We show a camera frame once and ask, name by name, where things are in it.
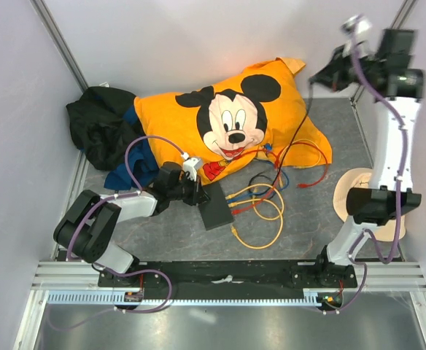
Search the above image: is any red ethernet cable bottom port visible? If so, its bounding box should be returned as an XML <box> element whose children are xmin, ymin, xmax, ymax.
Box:
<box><xmin>231</xmin><ymin>145</ymin><xmax>285</xmax><ymax>215</ymax></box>

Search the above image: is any yellow ethernet cable short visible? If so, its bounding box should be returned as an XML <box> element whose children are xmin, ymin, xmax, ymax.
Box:
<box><xmin>224</xmin><ymin>138</ymin><xmax>330</xmax><ymax>222</ymax></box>

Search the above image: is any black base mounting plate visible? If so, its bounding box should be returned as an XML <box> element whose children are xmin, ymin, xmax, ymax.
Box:
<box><xmin>98</xmin><ymin>260</ymin><xmax>357</xmax><ymax>299</ymax></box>

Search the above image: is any yellow ethernet cable long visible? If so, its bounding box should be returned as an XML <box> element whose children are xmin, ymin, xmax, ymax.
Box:
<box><xmin>228</xmin><ymin>199</ymin><xmax>284</xmax><ymax>251</ymax></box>

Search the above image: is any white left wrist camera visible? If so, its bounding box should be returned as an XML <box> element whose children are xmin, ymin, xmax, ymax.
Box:
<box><xmin>182</xmin><ymin>157</ymin><xmax>203</xmax><ymax>182</ymax></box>

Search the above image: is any orange Mickey Mouse pillow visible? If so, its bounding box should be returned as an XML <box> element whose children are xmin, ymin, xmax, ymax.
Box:
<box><xmin>134</xmin><ymin>58</ymin><xmax>333</xmax><ymax>184</ymax></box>

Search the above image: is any grey slotted cable duct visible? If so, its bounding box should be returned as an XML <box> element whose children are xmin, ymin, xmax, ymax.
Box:
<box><xmin>47</xmin><ymin>290</ymin><xmax>323</xmax><ymax>307</ymax></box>

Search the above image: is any blue ethernet cable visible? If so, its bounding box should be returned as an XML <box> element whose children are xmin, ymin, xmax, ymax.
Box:
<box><xmin>226</xmin><ymin>144</ymin><xmax>290</xmax><ymax>205</ymax></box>

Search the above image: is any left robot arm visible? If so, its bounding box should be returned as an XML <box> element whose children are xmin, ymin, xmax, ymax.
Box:
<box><xmin>53</xmin><ymin>162</ymin><xmax>210</xmax><ymax>287</ymax></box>

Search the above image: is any aluminium rail frame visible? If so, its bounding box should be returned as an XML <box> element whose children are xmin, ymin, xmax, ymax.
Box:
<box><xmin>14</xmin><ymin>0</ymin><xmax>426</xmax><ymax>350</ymax></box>

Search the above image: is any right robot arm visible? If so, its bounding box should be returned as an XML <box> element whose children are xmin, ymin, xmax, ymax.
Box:
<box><xmin>304</xmin><ymin>24</ymin><xmax>425</xmax><ymax>287</ymax></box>

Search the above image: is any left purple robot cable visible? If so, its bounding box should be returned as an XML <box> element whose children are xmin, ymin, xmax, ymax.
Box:
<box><xmin>47</xmin><ymin>135</ymin><xmax>174</xmax><ymax>332</ymax></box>

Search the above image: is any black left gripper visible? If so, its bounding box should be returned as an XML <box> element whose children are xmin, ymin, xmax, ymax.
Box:
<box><xmin>169</xmin><ymin>174</ymin><xmax>210</xmax><ymax>206</ymax></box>

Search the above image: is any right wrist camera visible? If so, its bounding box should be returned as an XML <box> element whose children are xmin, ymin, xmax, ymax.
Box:
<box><xmin>341</xmin><ymin>15</ymin><xmax>372</xmax><ymax>47</ymax></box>

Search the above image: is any beige bucket hat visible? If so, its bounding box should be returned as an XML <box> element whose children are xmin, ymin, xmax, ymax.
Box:
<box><xmin>333</xmin><ymin>167</ymin><xmax>407</xmax><ymax>242</ymax></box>

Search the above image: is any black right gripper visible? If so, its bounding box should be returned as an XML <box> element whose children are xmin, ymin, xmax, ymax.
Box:
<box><xmin>312</xmin><ymin>42</ymin><xmax>385</xmax><ymax>93</ymax></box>

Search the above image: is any black network switch box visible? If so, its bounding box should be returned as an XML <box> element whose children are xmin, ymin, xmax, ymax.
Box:
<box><xmin>198</xmin><ymin>182</ymin><xmax>234</xmax><ymax>230</ymax></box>

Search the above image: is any black power cable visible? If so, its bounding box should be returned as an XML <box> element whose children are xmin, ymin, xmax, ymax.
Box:
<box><xmin>248</xmin><ymin>82</ymin><xmax>314</xmax><ymax>196</ymax></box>

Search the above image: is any black and blue clothing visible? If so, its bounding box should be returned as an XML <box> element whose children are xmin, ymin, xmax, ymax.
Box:
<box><xmin>66</xmin><ymin>86</ymin><xmax>159</xmax><ymax>191</ymax></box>

